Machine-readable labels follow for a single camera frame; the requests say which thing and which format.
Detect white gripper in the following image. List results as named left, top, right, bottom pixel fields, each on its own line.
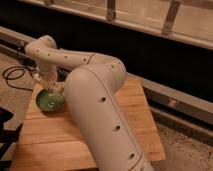
left=34, top=65, right=64, bottom=93

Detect white plastic bottle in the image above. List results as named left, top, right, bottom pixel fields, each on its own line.
left=47, top=85, right=64, bottom=95

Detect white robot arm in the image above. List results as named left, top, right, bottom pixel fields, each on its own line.
left=25, top=35, right=154, bottom=171

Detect green ceramic bowl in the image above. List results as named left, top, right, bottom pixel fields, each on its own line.
left=36, top=89, right=65, bottom=112

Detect dark chair at left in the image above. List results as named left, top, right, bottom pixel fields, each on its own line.
left=0, top=107, right=22, bottom=171

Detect black cable loop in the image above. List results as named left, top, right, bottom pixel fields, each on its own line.
left=2, top=65, right=34, bottom=92

